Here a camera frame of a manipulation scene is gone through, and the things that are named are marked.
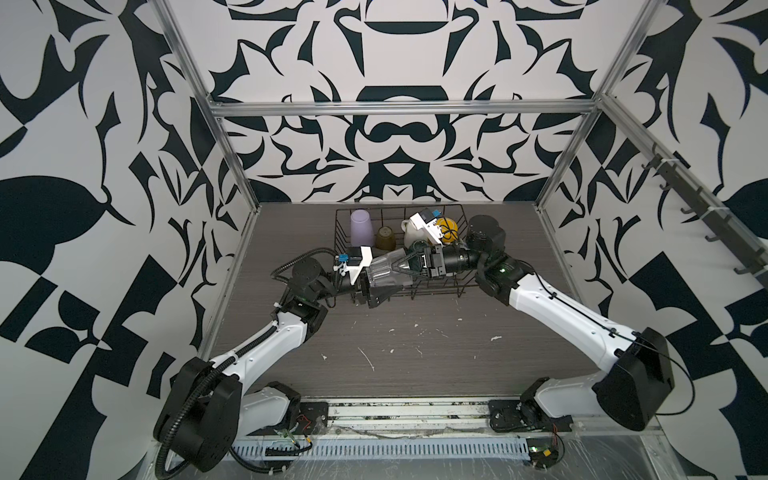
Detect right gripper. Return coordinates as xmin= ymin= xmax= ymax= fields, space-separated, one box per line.
xmin=397 ymin=248 xmax=491 ymax=283

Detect cream ceramic mug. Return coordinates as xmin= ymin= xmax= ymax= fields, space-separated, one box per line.
xmin=400 ymin=219 xmax=430 ymax=249

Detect amber glass cup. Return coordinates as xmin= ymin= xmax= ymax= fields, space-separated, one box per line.
xmin=374 ymin=226 xmax=397 ymax=252

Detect yellow ceramic mug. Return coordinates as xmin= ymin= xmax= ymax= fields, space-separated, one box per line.
xmin=436 ymin=217 xmax=460 ymax=244

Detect lilac plastic cup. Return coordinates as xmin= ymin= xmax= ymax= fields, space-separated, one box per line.
xmin=350 ymin=209 xmax=375 ymax=247

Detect clear glass cup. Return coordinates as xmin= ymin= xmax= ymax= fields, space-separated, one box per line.
xmin=365 ymin=248 xmax=419 ymax=289

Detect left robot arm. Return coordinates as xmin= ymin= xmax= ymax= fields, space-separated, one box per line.
xmin=153 ymin=247 xmax=413 ymax=479

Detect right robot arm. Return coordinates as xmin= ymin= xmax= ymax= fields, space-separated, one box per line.
xmin=402 ymin=209 xmax=675 ymax=431

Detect small circuit board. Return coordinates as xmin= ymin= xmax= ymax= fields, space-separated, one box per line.
xmin=528 ymin=442 xmax=564 ymax=471

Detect black wire dish rack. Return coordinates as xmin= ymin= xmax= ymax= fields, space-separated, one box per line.
xmin=334 ymin=204 xmax=479 ymax=308

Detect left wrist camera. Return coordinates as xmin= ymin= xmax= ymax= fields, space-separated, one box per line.
xmin=334 ymin=246 xmax=373 ymax=286

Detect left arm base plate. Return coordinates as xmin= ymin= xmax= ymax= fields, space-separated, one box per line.
xmin=262 ymin=401 xmax=329 ymax=436

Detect white slotted cable duct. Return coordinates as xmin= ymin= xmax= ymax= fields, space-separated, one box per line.
xmin=233 ymin=437 xmax=530 ymax=461

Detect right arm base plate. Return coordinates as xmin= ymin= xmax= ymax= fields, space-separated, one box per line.
xmin=488 ymin=399 xmax=573 ymax=433

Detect grey wall hook rail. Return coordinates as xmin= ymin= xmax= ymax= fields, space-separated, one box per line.
xmin=643 ymin=142 xmax=767 ymax=290

